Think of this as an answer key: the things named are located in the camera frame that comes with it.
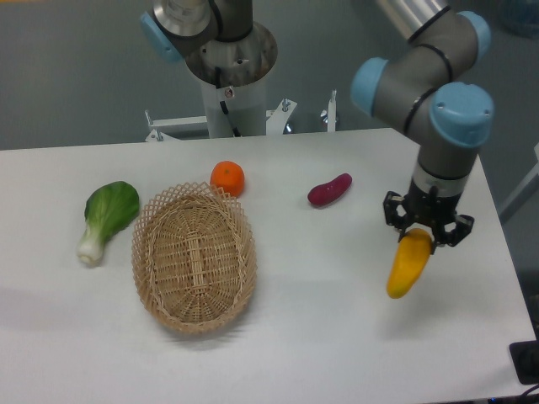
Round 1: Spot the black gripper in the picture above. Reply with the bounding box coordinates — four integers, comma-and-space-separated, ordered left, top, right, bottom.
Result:
382, 181, 475, 255

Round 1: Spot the yellow mango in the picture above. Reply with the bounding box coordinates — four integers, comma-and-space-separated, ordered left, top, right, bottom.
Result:
386, 228, 432, 299

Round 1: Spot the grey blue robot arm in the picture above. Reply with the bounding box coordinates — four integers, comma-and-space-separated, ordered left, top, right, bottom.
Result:
140, 1, 494, 247

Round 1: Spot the woven wicker basket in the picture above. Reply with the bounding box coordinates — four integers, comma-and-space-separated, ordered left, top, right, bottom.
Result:
131, 183, 257, 334

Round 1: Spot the purple sweet potato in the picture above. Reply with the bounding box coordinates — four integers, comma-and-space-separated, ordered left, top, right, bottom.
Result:
307, 173, 353, 208

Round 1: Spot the black device at table edge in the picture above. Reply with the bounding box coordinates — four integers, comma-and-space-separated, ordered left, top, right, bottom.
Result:
509, 340, 538, 385

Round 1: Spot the orange tangerine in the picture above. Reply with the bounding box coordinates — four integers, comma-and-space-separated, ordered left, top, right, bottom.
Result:
210, 161, 245, 197

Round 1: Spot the green bok choy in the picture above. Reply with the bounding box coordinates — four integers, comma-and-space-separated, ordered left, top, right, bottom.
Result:
77, 181, 140, 267

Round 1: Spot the white metal base frame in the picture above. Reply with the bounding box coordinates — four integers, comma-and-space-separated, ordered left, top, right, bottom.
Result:
145, 89, 339, 142

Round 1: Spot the black cable on pedestal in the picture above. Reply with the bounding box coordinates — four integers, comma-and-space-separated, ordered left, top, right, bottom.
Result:
213, 66, 243, 138

